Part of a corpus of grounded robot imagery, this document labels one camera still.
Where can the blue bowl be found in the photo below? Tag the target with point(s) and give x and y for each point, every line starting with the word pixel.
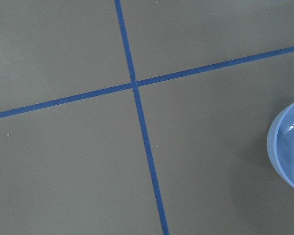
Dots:
pixel 280 144

